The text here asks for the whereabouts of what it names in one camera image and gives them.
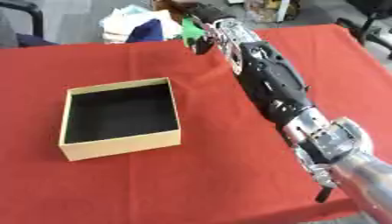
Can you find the tan cardboard box black inside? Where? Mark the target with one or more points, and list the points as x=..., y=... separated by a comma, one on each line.
x=120, y=112

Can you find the black office chair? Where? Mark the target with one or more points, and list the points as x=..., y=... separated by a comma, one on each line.
x=368, y=24

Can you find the green toy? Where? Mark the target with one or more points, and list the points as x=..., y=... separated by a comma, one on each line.
x=192, y=30

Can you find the silver and black right robot arm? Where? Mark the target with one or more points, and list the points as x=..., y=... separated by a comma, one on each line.
x=273, y=78

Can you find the white cloth pile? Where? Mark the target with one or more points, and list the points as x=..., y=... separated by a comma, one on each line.
x=120, y=24

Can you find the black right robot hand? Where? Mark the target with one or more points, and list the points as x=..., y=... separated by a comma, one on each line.
x=207, y=13

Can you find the dark blue cloth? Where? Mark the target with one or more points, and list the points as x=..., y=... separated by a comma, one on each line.
x=147, y=31

